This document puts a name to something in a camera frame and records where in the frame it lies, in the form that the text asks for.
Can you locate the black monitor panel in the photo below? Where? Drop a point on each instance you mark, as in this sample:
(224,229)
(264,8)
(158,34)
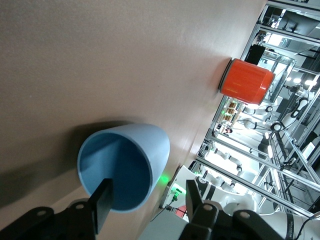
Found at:
(256,55)

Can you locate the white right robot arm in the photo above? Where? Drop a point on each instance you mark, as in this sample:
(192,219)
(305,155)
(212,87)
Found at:
(297,230)

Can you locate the orange can with silver lid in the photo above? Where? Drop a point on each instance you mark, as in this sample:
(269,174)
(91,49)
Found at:
(245,80)

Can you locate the brown table mat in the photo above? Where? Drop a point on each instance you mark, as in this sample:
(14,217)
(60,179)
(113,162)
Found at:
(100,62)

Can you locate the aluminium cell frame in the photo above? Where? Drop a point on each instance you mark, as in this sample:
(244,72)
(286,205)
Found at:
(257,25)

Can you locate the light blue plastic cup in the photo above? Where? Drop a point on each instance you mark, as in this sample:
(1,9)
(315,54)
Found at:
(150,140)

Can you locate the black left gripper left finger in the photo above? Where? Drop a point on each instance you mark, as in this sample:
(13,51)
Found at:
(102,200)

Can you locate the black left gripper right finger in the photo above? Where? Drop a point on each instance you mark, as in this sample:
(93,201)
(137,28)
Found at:
(193,200)

